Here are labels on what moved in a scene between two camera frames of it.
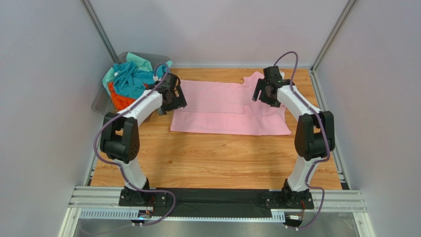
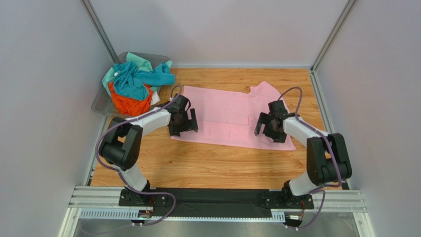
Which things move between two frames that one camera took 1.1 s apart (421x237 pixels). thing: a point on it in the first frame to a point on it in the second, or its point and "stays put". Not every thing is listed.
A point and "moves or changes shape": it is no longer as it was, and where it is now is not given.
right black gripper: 264,90 to 270,125
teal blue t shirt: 131,82 stays put
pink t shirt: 227,108 moves or changes shape
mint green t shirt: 141,60 stays put
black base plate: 213,202 stays put
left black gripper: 180,101 to 190,124
